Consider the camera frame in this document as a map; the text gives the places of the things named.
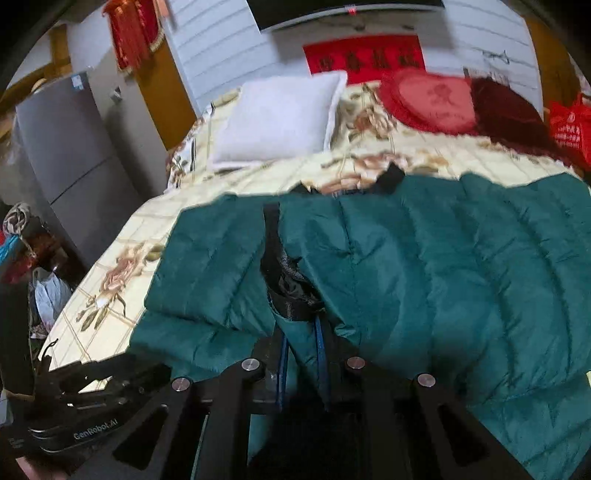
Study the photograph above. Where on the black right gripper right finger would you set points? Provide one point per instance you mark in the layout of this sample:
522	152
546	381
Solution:
399	428

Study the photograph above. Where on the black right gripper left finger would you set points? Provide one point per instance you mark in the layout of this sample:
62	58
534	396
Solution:
197	430

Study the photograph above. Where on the dark green puffer coat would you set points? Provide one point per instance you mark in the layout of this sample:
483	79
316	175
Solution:
485	287

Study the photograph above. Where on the floral cream bed quilt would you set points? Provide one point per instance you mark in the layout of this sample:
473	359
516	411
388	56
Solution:
98	319

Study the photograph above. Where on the white plastic bag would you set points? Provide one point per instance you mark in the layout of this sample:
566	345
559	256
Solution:
51	294

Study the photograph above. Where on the pile of colourful clutter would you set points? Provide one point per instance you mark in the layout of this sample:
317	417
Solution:
28	244

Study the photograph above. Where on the grey refrigerator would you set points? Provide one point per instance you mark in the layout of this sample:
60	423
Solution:
76	165

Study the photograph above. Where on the white square pillow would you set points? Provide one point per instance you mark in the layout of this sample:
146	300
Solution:
277	118

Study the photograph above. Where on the red heart-shaped cushion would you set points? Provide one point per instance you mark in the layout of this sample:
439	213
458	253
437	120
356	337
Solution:
429	102

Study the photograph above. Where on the dark red velvet cushion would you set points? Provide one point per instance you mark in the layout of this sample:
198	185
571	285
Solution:
510	120

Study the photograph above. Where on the red shopping bag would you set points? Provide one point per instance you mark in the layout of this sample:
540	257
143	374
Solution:
570	128

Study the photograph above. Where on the red calligraphy banner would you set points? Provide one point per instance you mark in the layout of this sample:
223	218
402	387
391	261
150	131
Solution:
365	58

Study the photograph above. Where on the red chinese knot hanging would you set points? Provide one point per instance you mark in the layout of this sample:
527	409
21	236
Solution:
136	31

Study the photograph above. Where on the wall-mounted black television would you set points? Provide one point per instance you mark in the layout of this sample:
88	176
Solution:
276	14

